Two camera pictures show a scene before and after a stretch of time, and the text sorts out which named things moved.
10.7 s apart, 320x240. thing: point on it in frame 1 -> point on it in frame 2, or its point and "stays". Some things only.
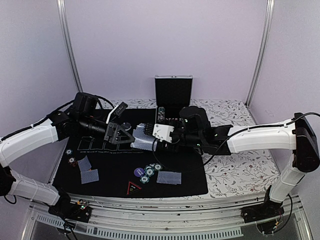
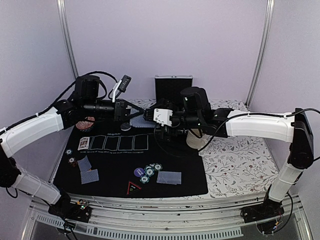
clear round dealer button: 127,126 stays
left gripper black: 114,133 -> 120,111
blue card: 170,177 stays
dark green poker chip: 68,151 stays
